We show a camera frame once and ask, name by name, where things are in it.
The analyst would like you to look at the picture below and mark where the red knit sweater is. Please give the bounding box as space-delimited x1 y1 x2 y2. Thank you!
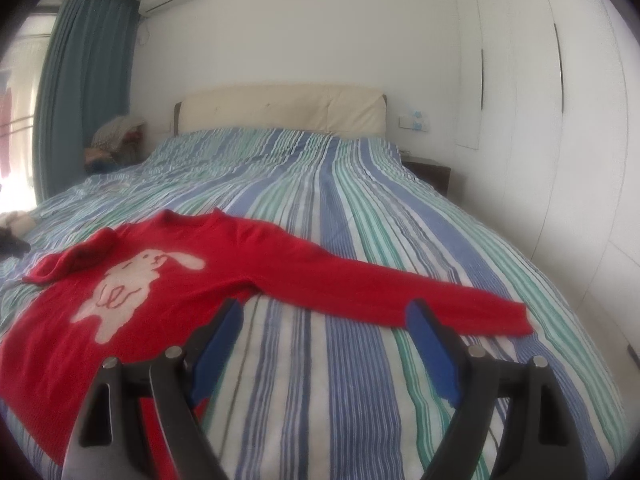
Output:
1 210 533 467

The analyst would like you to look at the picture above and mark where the pile of clothes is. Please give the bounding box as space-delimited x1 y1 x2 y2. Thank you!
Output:
84 115 145 174

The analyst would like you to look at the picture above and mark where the striped blue green bedspread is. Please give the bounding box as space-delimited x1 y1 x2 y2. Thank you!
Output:
1 129 629 479

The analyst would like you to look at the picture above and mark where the dark wooden nightstand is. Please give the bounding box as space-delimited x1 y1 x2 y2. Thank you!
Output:
400 154 451 196

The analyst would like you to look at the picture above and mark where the teal curtain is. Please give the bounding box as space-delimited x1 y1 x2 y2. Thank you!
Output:
32 0 140 203

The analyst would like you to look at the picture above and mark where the cream padded headboard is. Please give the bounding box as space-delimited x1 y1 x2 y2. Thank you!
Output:
174 84 387 139

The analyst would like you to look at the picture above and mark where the white wardrobe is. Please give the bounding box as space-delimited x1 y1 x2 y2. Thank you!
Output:
453 0 640 361

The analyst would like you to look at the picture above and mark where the wall power outlet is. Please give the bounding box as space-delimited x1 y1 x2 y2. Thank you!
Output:
398 110 431 133

